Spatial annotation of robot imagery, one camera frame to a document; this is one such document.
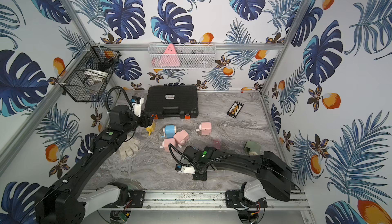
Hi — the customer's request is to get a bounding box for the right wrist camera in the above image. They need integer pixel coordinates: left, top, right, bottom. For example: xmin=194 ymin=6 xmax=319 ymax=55
xmin=175 ymin=163 xmax=196 ymax=175

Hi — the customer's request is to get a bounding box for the pink pencil sharpener right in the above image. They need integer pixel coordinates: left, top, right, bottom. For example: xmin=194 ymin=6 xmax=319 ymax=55
xmin=196 ymin=122 xmax=212 ymax=135

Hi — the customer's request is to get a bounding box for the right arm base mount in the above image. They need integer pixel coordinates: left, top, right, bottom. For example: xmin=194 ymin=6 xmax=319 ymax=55
xmin=225 ymin=180 xmax=268 ymax=211

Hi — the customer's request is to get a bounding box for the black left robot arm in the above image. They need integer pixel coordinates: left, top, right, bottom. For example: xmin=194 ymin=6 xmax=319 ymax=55
xmin=33 ymin=95 xmax=156 ymax=224

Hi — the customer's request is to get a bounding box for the pink transparent tray back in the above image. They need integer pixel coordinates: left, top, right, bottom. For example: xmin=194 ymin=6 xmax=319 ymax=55
xmin=213 ymin=138 xmax=222 ymax=150

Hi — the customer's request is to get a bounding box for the white wire mesh basket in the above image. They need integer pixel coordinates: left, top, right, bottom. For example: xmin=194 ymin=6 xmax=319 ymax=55
xmin=148 ymin=42 xmax=216 ymax=69

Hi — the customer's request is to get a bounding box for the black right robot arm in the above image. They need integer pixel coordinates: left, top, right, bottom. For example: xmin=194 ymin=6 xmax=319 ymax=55
xmin=168 ymin=143 xmax=293 ymax=202

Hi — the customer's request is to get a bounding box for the black wire basket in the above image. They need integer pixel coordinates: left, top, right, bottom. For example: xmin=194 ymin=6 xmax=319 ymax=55
xmin=55 ymin=42 xmax=121 ymax=103

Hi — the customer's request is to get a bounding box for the white work glove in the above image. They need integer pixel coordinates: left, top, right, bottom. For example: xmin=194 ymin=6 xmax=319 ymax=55
xmin=118 ymin=138 xmax=140 ymax=160

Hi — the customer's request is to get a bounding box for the yellow pencil sharpener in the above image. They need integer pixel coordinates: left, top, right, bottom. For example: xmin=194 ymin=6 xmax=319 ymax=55
xmin=146 ymin=121 xmax=156 ymax=136

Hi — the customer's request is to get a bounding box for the pink triangular object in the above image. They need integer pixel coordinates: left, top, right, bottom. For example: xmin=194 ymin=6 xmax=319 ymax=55
xmin=158 ymin=43 xmax=181 ymax=68

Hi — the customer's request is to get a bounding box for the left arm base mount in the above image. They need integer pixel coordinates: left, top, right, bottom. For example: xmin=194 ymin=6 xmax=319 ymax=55
xmin=114 ymin=183 xmax=145 ymax=209

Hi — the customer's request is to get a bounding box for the black plastic tool case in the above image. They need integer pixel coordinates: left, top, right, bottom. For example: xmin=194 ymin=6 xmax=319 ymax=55
xmin=145 ymin=85 xmax=199 ymax=120

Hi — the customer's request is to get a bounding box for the aluminium front rail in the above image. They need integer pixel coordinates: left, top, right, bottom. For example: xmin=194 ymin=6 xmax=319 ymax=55
xmin=100 ymin=190 xmax=310 ymax=211

